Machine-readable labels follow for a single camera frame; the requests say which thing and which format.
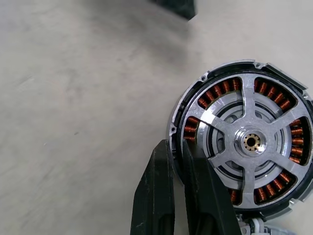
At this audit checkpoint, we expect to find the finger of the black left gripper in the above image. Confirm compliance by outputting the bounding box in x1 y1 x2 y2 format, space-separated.
151 0 197 21

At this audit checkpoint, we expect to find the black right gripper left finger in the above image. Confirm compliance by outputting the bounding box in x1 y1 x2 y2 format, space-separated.
130 139 176 235

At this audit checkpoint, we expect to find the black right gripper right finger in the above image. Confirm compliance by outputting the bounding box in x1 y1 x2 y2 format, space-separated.
182 141 242 235

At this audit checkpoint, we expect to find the silver spoked rotor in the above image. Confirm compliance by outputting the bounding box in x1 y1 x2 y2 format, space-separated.
183 74 313 209

